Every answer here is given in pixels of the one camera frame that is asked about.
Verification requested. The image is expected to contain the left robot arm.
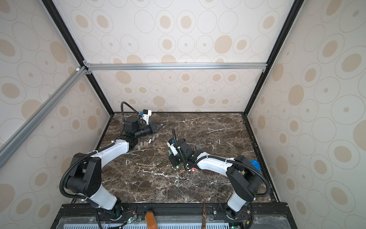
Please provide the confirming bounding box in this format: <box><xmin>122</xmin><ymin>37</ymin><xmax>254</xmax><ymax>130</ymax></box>
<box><xmin>59</xmin><ymin>122</ymin><xmax>164</xmax><ymax>214</ymax></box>

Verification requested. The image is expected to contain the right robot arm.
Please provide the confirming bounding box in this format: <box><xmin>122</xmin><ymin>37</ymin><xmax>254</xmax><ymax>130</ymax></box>
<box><xmin>167</xmin><ymin>138</ymin><xmax>271</xmax><ymax>213</ymax></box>

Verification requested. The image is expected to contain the brown thin stick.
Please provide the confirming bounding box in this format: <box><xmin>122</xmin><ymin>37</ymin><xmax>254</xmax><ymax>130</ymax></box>
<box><xmin>201</xmin><ymin>203</ymin><xmax>207</xmax><ymax>229</ymax></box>

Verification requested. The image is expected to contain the blue-lidded plastic cup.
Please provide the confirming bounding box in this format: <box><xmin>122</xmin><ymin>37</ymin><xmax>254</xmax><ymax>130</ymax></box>
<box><xmin>250</xmin><ymin>160</ymin><xmax>261</xmax><ymax>172</ymax></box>

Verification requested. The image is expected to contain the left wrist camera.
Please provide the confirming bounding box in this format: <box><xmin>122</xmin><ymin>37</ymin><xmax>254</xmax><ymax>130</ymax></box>
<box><xmin>124</xmin><ymin>109</ymin><xmax>152</xmax><ymax>136</ymax></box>

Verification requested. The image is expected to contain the orange-brown handle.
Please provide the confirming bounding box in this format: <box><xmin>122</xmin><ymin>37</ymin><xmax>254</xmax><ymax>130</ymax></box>
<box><xmin>144</xmin><ymin>210</ymin><xmax>158</xmax><ymax>229</ymax></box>

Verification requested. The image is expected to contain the horizontal aluminium rail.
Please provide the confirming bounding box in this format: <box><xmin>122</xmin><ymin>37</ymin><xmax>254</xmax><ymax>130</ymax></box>
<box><xmin>86</xmin><ymin>62</ymin><xmax>267</xmax><ymax>71</ymax></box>

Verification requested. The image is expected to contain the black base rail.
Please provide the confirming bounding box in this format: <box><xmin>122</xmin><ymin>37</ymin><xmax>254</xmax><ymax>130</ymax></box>
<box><xmin>51</xmin><ymin>203</ymin><xmax>297</xmax><ymax>229</ymax></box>

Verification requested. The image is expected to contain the diagonal aluminium rail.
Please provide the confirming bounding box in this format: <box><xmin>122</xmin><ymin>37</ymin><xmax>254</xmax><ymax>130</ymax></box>
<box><xmin>1</xmin><ymin>66</ymin><xmax>87</xmax><ymax>167</ymax></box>

